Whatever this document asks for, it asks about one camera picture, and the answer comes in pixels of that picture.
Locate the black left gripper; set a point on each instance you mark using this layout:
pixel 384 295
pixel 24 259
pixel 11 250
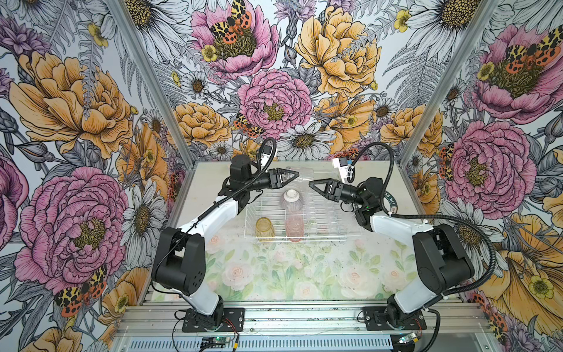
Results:
pixel 281 181

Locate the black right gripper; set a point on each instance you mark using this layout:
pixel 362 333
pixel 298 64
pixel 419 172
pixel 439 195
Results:
pixel 333 191

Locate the white ceramic bowl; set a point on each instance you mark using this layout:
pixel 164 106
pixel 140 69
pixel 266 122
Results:
pixel 292 201

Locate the pink glass cup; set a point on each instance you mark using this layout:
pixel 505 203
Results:
pixel 294 228

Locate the yellow glass cup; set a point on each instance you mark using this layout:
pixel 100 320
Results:
pixel 264 230

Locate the clear glass cup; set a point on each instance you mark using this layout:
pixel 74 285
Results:
pixel 305 174

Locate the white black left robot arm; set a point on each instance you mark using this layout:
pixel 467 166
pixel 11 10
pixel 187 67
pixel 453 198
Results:
pixel 179 264

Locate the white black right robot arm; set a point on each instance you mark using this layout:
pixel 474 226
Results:
pixel 441 261

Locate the green circuit board right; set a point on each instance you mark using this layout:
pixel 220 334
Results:
pixel 405 339

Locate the green circuit board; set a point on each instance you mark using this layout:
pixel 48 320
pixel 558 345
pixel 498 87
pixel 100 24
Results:
pixel 209 343
pixel 405 339

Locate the green circuit board left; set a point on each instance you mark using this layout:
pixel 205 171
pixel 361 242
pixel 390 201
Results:
pixel 209 343

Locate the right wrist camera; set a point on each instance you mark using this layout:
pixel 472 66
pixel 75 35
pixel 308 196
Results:
pixel 345 168

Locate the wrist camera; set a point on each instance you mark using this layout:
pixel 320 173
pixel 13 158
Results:
pixel 263 155
pixel 345 168

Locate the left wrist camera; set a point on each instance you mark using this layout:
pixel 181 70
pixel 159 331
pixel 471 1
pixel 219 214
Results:
pixel 263 155

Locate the white wire dish rack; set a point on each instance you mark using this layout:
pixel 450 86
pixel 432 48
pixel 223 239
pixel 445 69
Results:
pixel 324 220

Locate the aluminium corner frame post left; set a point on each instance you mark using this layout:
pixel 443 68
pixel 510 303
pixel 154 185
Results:
pixel 135 47

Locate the aluminium corner frame post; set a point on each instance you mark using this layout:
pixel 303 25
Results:
pixel 473 35
pixel 135 47

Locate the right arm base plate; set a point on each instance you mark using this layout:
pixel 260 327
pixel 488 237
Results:
pixel 379 318

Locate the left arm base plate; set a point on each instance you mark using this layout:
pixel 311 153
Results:
pixel 223 320

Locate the aluminium corner frame post right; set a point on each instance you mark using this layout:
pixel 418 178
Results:
pixel 473 35

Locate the aluminium front rail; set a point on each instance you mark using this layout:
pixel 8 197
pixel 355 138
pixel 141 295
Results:
pixel 156 319

